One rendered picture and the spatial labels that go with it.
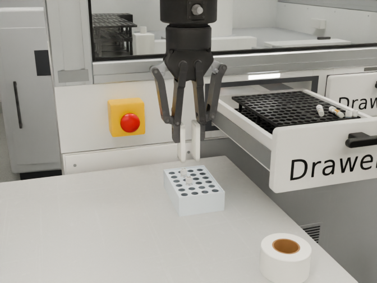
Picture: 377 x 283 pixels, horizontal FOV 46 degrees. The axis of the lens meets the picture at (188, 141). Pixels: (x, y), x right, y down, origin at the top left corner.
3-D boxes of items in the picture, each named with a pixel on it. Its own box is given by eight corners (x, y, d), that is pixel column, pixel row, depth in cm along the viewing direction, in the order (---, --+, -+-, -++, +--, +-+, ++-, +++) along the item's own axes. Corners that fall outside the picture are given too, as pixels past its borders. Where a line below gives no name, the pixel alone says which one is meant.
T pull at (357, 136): (387, 144, 73) (389, 136, 72) (348, 149, 71) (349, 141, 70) (372, 137, 76) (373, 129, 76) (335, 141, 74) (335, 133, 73)
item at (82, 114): (440, 112, 124) (451, 60, 119) (61, 153, 95) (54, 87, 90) (276, 57, 209) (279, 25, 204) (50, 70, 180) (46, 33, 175)
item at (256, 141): (402, 161, 82) (408, 130, 80) (277, 179, 75) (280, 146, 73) (292, 105, 118) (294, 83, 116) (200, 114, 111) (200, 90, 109)
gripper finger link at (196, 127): (191, 119, 80) (195, 119, 80) (191, 155, 82) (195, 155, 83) (196, 124, 77) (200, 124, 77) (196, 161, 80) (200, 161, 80)
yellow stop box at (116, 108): (146, 135, 94) (145, 103, 92) (112, 139, 92) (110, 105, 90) (141, 128, 99) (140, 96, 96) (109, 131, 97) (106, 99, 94)
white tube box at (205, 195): (224, 210, 80) (225, 191, 79) (179, 217, 78) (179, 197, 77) (203, 182, 91) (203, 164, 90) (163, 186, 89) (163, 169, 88)
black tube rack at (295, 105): (356, 147, 88) (361, 117, 86) (276, 158, 83) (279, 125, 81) (298, 116, 108) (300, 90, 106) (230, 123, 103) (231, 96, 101)
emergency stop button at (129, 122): (141, 132, 91) (140, 113, 90) (121, 134, 90) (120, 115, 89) (138, 128, 94) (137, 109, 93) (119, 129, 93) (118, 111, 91)
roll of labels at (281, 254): (319, 273, 63) (322, 249, 62) (285, 292, 59) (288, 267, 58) (282, 250, 69) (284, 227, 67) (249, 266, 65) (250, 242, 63)
